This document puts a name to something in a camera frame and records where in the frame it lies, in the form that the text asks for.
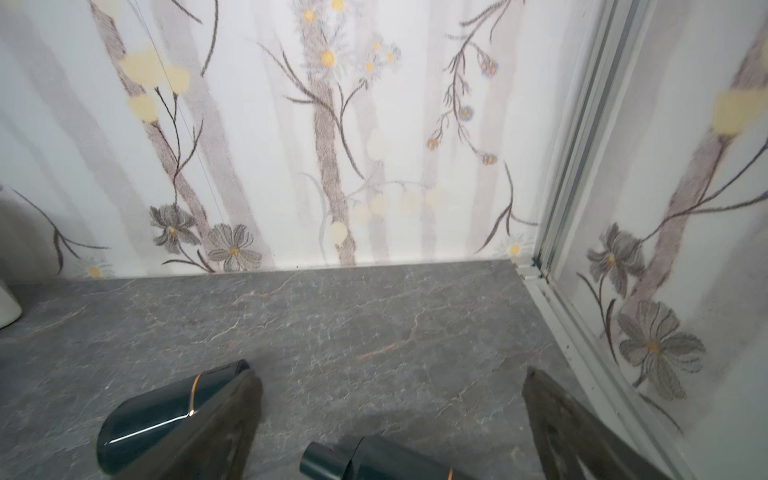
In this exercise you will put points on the dark green hair dryer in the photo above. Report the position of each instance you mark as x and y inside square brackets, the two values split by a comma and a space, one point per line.
[140, 422]
[372, 457]

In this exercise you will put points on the blue lid storage box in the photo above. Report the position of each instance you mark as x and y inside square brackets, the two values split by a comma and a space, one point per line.
[10, 309]

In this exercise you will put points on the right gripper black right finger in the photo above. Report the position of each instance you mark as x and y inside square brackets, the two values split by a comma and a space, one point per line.
[571, 442]

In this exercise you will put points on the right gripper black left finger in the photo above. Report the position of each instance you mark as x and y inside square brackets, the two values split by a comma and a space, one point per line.
[213, 444]

